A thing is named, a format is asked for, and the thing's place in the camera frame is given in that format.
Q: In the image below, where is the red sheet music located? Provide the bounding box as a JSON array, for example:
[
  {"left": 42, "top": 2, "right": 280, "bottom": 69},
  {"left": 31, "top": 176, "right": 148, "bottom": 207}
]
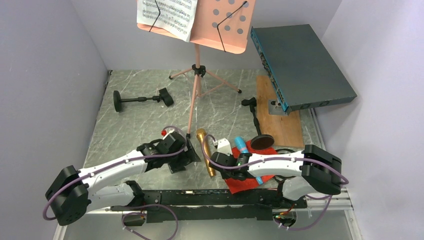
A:
[{"left": 224, "top": 145, "right": 279, "bottom": 195}]

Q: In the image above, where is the gold toy microphone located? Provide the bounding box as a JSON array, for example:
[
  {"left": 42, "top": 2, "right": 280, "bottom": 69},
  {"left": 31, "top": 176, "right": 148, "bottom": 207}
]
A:
[{"left": 195, "top": 128, "right": 216, "bottom": 178}]

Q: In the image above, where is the blue toy microphone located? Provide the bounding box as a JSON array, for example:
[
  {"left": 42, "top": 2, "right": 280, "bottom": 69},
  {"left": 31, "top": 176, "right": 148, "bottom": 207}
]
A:
[{"left": 234, "top": 136, "right": 264, "bottom": 185}]

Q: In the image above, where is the black desktop mic stand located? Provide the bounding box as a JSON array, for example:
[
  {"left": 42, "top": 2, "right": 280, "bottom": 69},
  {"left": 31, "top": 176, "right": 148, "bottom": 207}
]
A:
[
  {"left": 113, "top": 88, "right": 174, "bottom": 113},
  {"left": 241, "top": 97, "right": 275, "bottom": 150}
]

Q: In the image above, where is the pink music stand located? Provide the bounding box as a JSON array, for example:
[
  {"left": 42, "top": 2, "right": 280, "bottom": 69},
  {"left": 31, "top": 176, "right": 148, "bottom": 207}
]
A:
[{"left": 136, "top": 0, "right": 258, "bottom": 139}]

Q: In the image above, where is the white sheet music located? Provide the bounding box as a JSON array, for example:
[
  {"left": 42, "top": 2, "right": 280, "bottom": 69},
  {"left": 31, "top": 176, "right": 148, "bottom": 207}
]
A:
[{"left": 136, "top": 0, "right": 198, "bottom": 42}]

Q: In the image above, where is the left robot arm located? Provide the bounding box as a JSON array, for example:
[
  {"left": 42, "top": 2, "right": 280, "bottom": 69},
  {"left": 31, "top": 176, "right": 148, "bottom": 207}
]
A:
[{"left": 43, "top": 131, "right": 200, "bottom": 226}]

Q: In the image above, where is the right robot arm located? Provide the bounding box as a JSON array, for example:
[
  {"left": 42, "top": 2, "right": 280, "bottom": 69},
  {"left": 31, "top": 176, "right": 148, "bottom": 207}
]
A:
[{"left": 209, "top": 144, "right": 348, "bottom": 208}]

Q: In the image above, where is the wooden board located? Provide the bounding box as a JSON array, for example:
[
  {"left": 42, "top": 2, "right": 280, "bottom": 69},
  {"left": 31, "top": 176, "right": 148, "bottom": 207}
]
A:
[{"left": 256, "top": 75, "right": 305, "bottom": 148}]

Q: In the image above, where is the dark blue audio box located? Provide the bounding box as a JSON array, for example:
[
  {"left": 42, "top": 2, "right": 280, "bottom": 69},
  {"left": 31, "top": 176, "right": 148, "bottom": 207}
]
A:
[{"left": 250, "top": 24, "right": 357, "bottom": 115}]

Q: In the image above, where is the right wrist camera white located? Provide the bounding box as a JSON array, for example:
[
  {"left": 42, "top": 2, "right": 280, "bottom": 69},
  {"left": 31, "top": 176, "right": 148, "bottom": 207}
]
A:
[{"left": 213, "top": 138, "right": 233, "bottom": 156}]

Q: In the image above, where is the black coiled cable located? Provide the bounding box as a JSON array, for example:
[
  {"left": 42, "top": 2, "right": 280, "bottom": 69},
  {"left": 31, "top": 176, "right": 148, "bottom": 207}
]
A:
[{"left": 274, "top": 148, "right": 302, "bottom": 157}]

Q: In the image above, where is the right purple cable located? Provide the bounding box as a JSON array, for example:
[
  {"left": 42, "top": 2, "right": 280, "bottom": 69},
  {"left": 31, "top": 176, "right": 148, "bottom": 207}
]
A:
[{"left": 200, "top": 133, "right": 350, "bottom": 232}]

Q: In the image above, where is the purple cable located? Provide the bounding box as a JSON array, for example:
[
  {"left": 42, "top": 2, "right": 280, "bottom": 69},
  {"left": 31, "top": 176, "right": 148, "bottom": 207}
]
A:
[
  {"left": 200, "top": 133, "right": 350, "bottom": 232},
  {"left": 42, "top": 125, "right": 181, "bottom": 240}
]

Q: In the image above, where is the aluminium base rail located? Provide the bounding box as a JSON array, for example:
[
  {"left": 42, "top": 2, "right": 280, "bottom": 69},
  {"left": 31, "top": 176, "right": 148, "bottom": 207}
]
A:
[{"left": 51, "top": 186, "right": 363, "bottom": 240}]

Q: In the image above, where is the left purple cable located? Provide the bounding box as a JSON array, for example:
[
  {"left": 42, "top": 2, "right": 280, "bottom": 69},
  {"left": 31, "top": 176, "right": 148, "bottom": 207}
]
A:
[{"left": 42, "top": 125, "right": 181, "bottom": 240}]

